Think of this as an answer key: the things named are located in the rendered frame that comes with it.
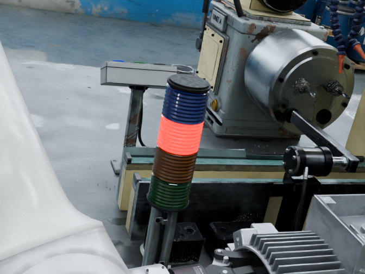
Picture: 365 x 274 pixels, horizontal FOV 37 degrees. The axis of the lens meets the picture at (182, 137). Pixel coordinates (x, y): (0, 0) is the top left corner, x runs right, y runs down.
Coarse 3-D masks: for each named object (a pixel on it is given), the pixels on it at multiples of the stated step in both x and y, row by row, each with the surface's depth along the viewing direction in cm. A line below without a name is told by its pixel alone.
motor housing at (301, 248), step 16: (256, 240) 62; (272, 240) 61; (288, 240) 62; (304, 240) 62; (320, 240) 62; (272, 256) 58; (288, 256) 59; (304, 256) 60; (320, 256) 59; (336, 256) 60; (272, 272) 58; (288, 272) 58; (304, 272) 57; (320, 272) 58; (336, 272) 59
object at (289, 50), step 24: (264, 48) 146; (288, 48) 139; (312, 48) 136; (336, 48) 139; (264, 72) 142; (288, 72) 137; (312, 72) 138; (336, 72) 141; (264, 96) 142; (288, 96) 139; (336, 96) 141; (288, 120) 142; (312, 120) 145
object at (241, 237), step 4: (248, 228) 65; (252, 228) 65; (236, 232) 66; (240, 232) 65; (244, 232) 65; (248, 232) 65; (252, 232) 65; (256, 232) 65; (236, 236) 66; (240, 236) 65; (244, 236) 64; (248, 236) 65; (236, 240) 66; (240, 240) 65; (244, 240) 64; (248, 240) 64; (236, 244) 66; (240, 244) 65; (244, 244) 64
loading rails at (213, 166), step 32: (128, 160) 114; (224, 160) 123; (256, 160) 126; (128, 192) 117; (192, 192) 108; (224, 192) 111; (256, 192) 113; (320, 192) 119; (352, 192) 122; (128, 224) 111
